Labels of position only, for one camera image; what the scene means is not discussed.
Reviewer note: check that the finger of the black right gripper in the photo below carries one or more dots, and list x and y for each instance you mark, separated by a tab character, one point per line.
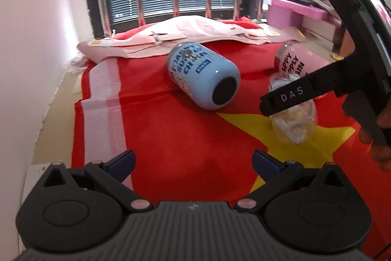
341	77

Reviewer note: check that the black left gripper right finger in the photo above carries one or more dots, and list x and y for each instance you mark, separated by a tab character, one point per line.
278	177

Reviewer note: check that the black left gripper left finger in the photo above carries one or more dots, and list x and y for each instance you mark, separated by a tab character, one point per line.
108	177

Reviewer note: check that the clear plastic sticker cup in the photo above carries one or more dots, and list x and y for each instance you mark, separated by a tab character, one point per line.
296	124

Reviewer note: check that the pink can-shaped cup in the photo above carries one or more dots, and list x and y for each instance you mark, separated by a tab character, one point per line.
301	58

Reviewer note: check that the blue can-shaped cup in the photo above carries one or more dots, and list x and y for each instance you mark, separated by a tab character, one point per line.
207	77

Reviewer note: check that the person's right hand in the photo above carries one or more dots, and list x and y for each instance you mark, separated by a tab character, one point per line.
380	154

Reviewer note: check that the red flag with yellow stars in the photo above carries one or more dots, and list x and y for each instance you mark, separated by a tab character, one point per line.
185	153

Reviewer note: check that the pink foam block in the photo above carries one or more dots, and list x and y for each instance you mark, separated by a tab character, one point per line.
284	13

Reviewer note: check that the pink folded garment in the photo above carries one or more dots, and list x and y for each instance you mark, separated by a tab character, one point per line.
158	39

